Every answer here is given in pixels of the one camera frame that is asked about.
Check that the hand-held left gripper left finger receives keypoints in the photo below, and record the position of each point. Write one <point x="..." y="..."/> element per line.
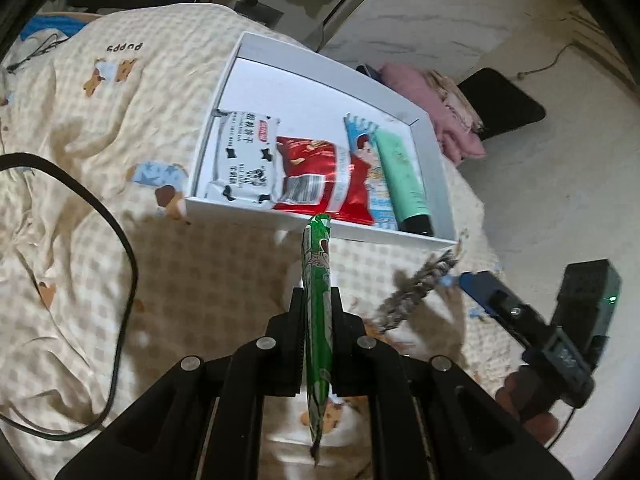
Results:
<point x="296" y="340"/>

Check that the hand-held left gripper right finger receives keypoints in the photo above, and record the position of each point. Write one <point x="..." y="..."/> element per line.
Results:
<point x="337" y="345"/>

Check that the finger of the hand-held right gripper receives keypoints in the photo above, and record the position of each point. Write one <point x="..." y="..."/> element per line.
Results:
<point x="477" y="285"/>

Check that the green striped lollipop packet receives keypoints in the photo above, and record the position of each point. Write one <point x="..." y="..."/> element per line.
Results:
<point x="317" y="280"/>

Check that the mint green tube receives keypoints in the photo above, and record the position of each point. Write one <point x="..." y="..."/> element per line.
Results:
<point x="405" y="180"/>

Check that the blue cartoon snack packet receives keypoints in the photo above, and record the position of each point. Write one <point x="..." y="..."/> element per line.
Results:
<point x="377" y="195"/>

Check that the red snack packet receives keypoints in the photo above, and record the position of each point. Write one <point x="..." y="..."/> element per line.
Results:
<point x="320" y="175"/>

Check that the white cow-print biscuit packet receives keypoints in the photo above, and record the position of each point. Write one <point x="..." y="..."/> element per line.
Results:
<point x="240" y="160"/>

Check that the white cardboard box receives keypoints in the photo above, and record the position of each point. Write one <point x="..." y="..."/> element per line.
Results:
<point x="300" y="90"/>

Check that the person's right hand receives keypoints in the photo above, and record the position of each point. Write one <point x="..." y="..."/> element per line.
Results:
<point x="510" y="395"/>

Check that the beige striped cloth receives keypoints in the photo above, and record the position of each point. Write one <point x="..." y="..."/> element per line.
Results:
<point x="457" y="100"/>

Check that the pink fluffy cloth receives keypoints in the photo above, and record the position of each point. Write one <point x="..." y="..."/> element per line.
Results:
<point x="430" y="105"/>

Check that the black office chair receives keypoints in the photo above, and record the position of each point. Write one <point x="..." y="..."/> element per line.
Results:
<point x="505" y="100"/>

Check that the dark blue folder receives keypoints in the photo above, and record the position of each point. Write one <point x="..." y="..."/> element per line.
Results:
<point x="369" y="71"/>

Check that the grey electronic device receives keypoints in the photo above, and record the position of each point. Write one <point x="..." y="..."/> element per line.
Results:
<point x="257" y="12"/>

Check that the blue striped towel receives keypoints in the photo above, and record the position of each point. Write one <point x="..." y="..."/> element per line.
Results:
<point x="55" y="25"/>

